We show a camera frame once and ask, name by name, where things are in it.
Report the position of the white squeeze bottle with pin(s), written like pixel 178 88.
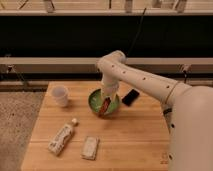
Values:
pixel 57 144

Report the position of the white ceramic cup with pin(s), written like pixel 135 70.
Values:
pixel 60 95

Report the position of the green bowl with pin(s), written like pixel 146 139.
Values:
pixel 95 101

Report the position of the red chili pepper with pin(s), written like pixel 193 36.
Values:
pixel 104 107

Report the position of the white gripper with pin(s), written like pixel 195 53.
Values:
pixel 109 88

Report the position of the metal rail beam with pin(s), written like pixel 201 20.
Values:
pixel 88 65

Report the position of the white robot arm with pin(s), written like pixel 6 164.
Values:
pixel 191 124

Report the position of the wooden cutting board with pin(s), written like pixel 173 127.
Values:
pixel 134 138

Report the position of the black phone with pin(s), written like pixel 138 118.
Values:
pixel 130 97

